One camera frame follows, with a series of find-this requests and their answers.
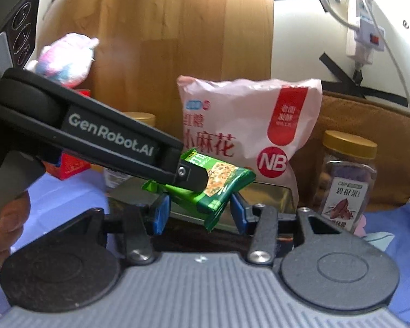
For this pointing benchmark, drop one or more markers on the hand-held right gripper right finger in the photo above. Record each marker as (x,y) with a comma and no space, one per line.
(239,215)

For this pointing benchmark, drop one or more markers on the brown cushion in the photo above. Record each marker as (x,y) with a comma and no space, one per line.
(362,116)

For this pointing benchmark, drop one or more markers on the green snack packet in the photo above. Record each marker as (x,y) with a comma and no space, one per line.
(222,177)

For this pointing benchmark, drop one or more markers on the white power strip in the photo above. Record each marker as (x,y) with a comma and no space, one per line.
(364,27)

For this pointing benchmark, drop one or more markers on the nut jar with gold lid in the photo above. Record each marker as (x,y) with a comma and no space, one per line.
(140,118)

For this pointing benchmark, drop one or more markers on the person's left hand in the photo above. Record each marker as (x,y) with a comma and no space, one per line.
(6,225)

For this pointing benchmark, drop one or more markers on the wooden board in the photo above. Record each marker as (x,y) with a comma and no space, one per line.
(174,24)

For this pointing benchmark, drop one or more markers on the dark metal tin box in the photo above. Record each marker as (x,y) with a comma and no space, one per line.
(271,198)

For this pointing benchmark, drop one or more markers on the red gift bag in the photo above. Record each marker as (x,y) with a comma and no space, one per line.
(75,169)

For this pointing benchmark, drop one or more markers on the pink snack bag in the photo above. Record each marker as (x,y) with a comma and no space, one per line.
(246,116)

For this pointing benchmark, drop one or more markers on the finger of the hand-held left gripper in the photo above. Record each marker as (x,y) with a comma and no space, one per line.
(193,177)

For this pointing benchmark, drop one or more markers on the pecan jar with gold lid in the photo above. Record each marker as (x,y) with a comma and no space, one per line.
(345,191)

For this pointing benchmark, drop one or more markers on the pink plush toy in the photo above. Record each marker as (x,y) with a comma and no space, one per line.
(68,58)

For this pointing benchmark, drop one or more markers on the blue cloth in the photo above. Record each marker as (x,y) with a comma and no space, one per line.
(71,194)

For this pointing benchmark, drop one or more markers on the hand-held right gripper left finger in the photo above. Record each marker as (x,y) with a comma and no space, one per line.
(160,213)

